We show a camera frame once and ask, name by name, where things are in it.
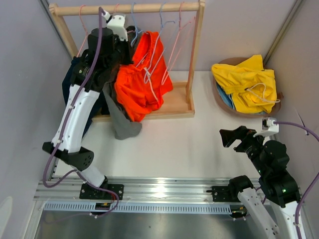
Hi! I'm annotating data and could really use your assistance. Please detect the navy blue shorts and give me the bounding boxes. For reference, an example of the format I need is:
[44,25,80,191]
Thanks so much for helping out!
[62,57,109,137]

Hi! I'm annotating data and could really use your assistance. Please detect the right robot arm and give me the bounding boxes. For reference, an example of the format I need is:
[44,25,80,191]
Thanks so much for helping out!
[219,120,306,239]

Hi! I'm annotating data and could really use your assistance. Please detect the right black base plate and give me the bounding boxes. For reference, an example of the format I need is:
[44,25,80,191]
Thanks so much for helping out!
[206,186,240,203]

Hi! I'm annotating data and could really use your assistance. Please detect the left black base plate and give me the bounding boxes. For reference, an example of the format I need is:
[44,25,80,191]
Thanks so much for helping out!
[79,183,124,200]

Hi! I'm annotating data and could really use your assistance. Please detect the aluminium mounting rail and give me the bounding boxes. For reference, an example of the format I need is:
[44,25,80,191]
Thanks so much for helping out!
[33,177,230,204]

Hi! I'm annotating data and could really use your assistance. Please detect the wooden clothes rack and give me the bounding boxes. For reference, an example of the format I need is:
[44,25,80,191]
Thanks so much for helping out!
[48,0,206,122]

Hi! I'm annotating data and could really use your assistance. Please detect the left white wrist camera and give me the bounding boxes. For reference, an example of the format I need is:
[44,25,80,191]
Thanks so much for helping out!
[103,11,128,41]

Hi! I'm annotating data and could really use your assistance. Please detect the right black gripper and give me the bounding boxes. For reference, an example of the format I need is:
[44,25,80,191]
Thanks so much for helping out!
[219,124,268,175]

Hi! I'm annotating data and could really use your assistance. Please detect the grey shorts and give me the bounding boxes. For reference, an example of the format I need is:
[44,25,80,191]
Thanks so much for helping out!
[102,24,143,140]

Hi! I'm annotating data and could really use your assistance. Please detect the yellow shorts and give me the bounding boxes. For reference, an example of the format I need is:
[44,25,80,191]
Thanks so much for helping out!
[211,55,281,115]

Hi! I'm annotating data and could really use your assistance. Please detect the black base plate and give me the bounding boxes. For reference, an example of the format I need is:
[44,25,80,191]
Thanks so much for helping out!
[206,186,240,203]
[79,183,124,200]

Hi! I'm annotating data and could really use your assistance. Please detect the light blue shorts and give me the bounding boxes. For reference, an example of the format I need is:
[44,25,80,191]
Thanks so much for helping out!
[216,84,236,110]

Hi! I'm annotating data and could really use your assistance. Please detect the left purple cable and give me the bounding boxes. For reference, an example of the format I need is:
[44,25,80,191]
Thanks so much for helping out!
[42,6,104,188]

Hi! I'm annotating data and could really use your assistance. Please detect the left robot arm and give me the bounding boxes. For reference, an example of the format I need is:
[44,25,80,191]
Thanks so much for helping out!
[42,27,132,199]

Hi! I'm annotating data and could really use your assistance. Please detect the orange shorts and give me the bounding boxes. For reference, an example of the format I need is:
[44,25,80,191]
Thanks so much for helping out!
[115,31,173,122]

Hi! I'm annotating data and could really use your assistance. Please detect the slotted grey cable duct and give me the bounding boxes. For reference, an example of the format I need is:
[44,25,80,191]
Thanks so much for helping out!
[43,201,232,215]

